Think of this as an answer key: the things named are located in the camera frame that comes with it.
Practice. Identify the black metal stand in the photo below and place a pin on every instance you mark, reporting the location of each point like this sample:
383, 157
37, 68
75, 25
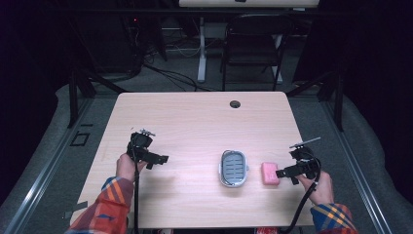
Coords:
328, 91
81, 87

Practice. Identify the grey white soap dish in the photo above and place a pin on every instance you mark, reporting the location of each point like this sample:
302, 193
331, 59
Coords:
233, 167

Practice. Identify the white desk leg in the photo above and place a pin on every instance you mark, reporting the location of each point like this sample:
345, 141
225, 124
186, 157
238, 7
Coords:
202, 52

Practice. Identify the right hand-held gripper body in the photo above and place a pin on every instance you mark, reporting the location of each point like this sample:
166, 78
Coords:
305, 159

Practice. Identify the black folding chair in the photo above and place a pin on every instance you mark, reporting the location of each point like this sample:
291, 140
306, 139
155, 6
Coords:
251, 48

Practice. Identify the pink soap bar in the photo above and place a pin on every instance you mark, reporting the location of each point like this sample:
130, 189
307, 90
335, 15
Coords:
270, 173

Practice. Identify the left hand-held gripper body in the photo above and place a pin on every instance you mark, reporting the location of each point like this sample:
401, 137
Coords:
141, 143

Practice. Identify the person's right hand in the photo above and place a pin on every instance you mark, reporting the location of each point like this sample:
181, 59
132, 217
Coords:
319, 190

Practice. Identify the person's left hand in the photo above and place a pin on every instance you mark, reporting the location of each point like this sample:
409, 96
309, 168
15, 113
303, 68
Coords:
127, 168

